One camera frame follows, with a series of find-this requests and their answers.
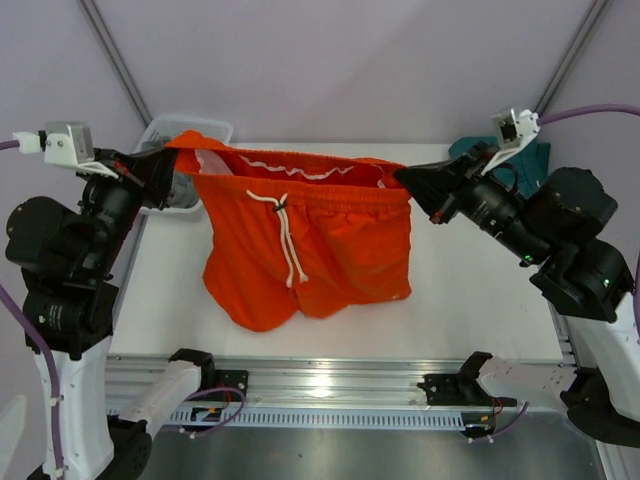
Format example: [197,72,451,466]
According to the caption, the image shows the white plastic basket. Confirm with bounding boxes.
[133,113,233,218]

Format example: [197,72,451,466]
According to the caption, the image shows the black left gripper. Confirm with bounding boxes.
[79,141,179,273]

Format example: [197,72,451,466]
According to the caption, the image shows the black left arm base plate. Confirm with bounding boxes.
[201,369,250,404]

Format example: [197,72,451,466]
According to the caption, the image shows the white slotted cable duct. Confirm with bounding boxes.
[167,407,464,429]

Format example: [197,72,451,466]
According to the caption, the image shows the grey shorts in basket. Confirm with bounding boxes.
[140,141,199,209]

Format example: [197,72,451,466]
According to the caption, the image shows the orange shorts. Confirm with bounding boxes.
[169,131,411,332]

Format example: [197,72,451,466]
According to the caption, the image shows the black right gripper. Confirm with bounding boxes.
[392,139,548,262]

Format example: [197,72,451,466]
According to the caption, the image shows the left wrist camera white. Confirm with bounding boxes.
[12,121,118,179]

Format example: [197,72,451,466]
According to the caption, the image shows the aluminium corner post right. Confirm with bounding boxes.
[535,0,614,116]

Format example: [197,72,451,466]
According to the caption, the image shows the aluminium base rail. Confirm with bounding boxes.
[106,355,463,410]

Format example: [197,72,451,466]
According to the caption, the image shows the aluminium corner post left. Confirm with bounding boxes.
[77,0,153,127]

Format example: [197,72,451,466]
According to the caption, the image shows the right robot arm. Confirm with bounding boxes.
[395,153,639,448]

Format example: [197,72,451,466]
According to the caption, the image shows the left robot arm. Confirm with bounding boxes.
[5,148,217,479]

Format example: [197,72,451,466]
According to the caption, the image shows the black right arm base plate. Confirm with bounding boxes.
[416,373,518,407]

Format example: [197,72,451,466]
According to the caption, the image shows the aluminium corner post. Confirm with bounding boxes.
[535,0,614,116]
[77,0,153,127]

